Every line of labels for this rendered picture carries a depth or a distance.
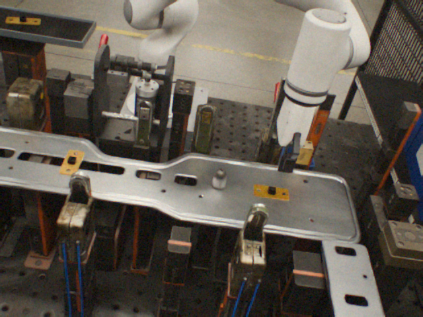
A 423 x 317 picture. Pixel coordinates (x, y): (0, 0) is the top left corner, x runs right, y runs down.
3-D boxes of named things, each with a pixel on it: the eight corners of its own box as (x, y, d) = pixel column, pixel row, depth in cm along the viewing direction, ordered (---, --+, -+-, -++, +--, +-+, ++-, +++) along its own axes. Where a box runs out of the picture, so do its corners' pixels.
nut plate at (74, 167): (75, 176, 101) (75, 172, 100) (58, 174, 100) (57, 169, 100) (85, 152, 107) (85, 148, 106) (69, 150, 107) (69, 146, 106)
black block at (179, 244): (148, 335, 107) (158, 258, 88) (155, 296, 115) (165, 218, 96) (182, 339, 107) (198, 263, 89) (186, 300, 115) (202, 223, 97)
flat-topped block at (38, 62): (16, 161, 144) (-6, 29, 116) (25, 146, 150) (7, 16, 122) (47, 166, 144) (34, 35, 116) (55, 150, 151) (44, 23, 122)
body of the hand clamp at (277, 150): (236, 232, 135) (262, 140, 113) (236, 216, 140) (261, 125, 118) (255, 235, 135) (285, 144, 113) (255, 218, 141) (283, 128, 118)
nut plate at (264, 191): (253, 195, 104) (254, 191, 104) (253, 184, 107) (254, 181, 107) (289, 201, 105) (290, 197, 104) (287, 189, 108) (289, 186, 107)
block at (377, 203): (337, 305, 121) (381, 230, 102) (330, 268, 130) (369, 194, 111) (348, 306, 121) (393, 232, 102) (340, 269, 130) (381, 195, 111)
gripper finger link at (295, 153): (294, 117, 91) (287, 138, 95) (297, 142, 86) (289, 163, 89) (300, 118, 91) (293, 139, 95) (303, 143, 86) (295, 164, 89)
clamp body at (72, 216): (54, 326, 105) (41, 227, 83) (69, 282, 114) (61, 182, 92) (94, 331, 105) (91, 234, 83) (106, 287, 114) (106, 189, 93)
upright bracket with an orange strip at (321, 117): (273, 234, 137) (324, 94, 105) (273, 230, 138) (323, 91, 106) (283, 235, 137) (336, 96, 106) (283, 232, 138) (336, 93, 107)
